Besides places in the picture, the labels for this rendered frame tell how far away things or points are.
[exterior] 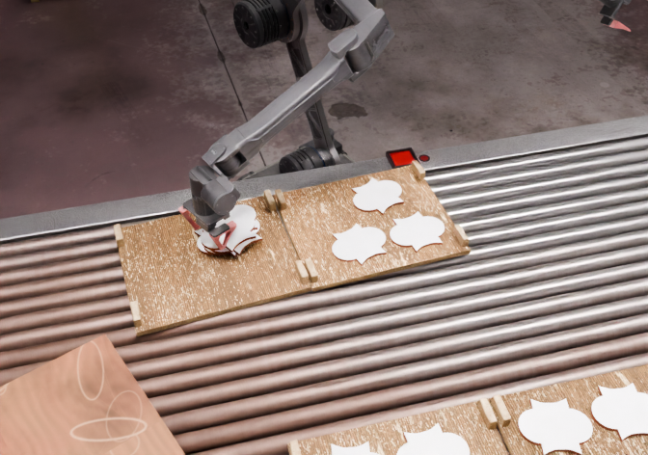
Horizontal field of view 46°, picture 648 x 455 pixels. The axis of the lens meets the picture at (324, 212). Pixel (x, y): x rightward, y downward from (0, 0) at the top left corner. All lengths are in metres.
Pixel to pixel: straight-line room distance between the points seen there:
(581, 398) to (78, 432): 0.99
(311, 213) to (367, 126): 1.91
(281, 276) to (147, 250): 0.34
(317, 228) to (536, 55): 2.84
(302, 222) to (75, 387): 0.72
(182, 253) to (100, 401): 0.51
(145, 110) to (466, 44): 1.86
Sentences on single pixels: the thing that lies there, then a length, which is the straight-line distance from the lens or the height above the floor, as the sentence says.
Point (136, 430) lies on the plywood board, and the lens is 1.49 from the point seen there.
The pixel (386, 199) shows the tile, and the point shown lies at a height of 0.94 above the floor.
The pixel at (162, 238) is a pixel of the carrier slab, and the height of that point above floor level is 0.94.
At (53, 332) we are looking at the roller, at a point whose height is 0.92.
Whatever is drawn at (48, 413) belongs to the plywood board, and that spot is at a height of 1.04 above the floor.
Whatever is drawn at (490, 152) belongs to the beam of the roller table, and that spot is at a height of 0.92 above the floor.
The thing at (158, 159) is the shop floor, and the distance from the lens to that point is 3.73.
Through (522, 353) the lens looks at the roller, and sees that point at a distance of 1.77.
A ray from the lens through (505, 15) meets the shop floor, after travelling 4.94.
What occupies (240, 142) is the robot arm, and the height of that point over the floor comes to 1.25.
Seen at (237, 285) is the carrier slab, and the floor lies 0.94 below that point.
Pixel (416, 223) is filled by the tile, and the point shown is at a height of 0.94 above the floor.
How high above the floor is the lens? 2.28
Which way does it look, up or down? 43 degrees down
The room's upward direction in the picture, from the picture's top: straight up
